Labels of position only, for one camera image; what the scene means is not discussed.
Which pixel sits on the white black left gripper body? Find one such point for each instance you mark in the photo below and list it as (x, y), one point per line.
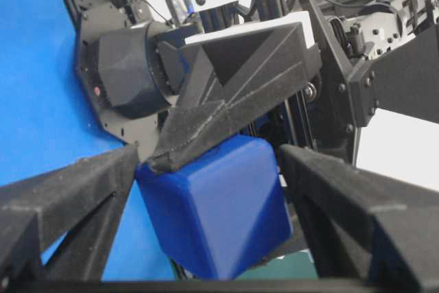
(265, 14)

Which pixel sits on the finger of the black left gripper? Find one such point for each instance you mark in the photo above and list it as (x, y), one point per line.
(232, 81)

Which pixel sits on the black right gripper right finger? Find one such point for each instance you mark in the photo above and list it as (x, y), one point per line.
(362, 225)

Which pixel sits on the blue table cloth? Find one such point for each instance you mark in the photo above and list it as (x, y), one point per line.
(45, 120)

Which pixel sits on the blue block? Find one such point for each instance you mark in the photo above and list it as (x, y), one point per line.
(222, 213)

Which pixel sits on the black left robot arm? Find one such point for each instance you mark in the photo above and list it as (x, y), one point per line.
(385, 56)

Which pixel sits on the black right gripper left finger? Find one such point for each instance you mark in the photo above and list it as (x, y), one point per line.
(61, 225)

